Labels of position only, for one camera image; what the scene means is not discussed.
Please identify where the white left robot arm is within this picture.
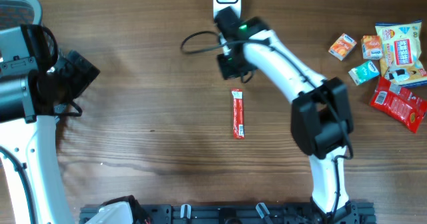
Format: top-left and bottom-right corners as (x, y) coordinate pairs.
(1, 24), (99, 223)

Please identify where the yellow white snack bag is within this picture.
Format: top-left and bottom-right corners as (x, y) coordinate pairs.
(375, 20), (426, 88)

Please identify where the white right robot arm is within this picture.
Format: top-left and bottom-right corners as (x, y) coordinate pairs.
(213, 7), (354, 221)

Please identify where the black aluminium mounting rail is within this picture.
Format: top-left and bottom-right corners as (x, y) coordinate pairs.
(79, 202), (377, 224)

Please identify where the orange small carton box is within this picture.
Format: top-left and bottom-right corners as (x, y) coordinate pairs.
(361, 35), (383, 60)

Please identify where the red Hacks candy bag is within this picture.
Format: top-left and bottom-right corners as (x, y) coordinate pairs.
(370, 77), (426, 133)

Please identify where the teal Kleenex tissue pack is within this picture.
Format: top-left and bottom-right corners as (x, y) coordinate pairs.
(348, 60), (380, 85)

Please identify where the grey plastic shopping basket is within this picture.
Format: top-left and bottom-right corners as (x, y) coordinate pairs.
(1, 0), (43, 30)

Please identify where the red coffee stick sachet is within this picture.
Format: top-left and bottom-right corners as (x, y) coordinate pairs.
(231, 88), (245, 139)

